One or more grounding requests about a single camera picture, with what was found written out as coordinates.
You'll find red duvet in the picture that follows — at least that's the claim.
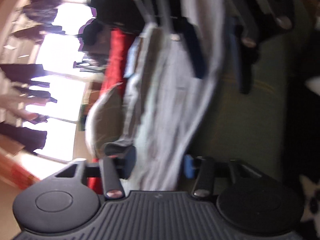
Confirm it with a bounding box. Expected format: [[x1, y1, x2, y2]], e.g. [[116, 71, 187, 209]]
[[87, 28, 133, 194]]

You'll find green bed sheet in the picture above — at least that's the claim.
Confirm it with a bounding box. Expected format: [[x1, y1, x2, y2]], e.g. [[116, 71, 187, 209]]
[[185, 32, 298, 180]]

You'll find grey printed garment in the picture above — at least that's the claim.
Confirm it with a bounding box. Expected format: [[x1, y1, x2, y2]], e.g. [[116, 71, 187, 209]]
[[85, 0, 226, 192]]

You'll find black backpack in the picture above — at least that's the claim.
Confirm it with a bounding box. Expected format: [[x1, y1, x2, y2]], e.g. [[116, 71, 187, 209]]
[[77, 0, 157, 55]]

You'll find clothes rack with garments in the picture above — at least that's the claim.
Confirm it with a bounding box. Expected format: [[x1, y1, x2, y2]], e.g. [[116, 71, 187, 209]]
[[1, 0, 64, 154]]

